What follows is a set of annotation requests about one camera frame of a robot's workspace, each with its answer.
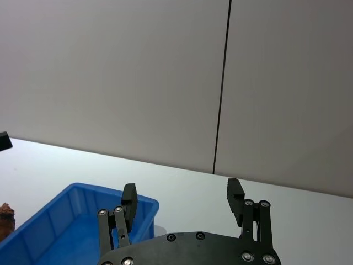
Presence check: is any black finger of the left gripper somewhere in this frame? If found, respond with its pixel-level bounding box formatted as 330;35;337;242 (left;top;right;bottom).
0;131;13;152

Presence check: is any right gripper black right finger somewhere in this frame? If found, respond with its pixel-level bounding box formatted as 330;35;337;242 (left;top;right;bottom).
226;178;274;247

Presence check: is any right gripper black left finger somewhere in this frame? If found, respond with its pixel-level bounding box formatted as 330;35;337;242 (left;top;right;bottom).
97;183;138;253

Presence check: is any blue plastic bin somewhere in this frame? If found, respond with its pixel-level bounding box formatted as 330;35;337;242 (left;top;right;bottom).
0;182;160;265

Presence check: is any brown lumpy object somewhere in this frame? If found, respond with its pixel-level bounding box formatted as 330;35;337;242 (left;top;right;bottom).
0;202;15;242

